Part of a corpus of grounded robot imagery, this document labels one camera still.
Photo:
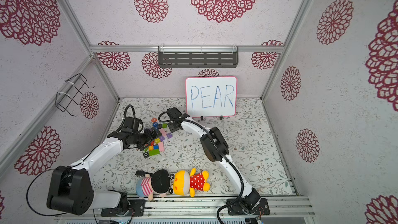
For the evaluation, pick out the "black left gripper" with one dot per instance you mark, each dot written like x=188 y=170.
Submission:
x=150 y=137

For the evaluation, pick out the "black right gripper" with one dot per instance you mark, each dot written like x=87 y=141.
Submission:
x=173 y=126

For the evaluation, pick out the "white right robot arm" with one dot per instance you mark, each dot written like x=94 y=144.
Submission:
x=216 y=150

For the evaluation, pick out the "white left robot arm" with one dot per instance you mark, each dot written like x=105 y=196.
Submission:
x=71 y=189

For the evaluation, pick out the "dark block letter O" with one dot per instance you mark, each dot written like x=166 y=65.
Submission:
x=146 y=154

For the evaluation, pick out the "whiteboard with PEAR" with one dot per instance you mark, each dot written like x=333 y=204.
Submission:
x=211 y=96

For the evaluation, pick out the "green long block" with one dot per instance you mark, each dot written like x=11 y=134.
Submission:
x=154 y=152

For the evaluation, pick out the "pink long block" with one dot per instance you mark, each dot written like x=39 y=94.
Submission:
x=161 y=147

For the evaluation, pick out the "striped plush doll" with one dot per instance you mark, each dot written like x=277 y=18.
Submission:
x=150 y=184

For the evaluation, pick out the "yellow plush doll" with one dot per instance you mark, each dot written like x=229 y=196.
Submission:
x=185 y=183

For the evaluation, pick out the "grey wall shelf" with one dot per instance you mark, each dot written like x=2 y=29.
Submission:
x=198 y=58

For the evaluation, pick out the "black wire wall rack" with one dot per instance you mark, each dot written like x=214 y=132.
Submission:
x=64 y=99

